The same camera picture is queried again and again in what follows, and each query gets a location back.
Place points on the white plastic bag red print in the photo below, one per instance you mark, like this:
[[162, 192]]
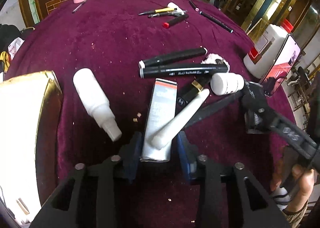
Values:
[[14, 46]]

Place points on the long silver red box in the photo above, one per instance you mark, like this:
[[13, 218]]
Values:
[[161, 110]]

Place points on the gold-edged white cardboard box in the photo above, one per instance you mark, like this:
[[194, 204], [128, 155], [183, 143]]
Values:
[[24, 100]]

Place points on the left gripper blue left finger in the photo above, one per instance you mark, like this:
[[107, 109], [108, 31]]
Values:
[[130, 155]]

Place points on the long black pen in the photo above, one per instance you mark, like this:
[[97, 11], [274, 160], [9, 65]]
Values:
[[209, 17]]

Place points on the yellow cloth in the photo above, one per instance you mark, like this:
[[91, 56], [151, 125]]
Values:
[[5, 61]]

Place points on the white spray bottle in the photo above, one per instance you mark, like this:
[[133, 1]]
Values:
[[95, 102]]

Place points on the thick black marker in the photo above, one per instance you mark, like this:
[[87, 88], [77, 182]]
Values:
[[182, 70]]

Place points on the smartphone with lit screen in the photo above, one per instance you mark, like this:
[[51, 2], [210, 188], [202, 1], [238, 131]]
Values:
[[281, 66]]

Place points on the white tube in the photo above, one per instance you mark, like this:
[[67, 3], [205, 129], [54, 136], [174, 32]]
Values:
[[173, 127]]

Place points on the yellow black pen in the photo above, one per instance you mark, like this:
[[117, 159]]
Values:
[[157, 11]]

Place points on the white pill bottle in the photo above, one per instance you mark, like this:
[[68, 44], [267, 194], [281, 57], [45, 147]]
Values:
[[226, 83]]

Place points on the black marker white cap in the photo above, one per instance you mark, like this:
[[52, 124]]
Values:
[[172, 57]]

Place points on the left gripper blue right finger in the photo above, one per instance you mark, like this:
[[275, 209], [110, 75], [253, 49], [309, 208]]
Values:
[[188, 155]]

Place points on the white jug red cap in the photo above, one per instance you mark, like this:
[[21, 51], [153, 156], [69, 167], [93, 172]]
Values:
[[261, 56]]

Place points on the white powder puff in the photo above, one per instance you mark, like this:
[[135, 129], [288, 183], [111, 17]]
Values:
[[215, 59]]

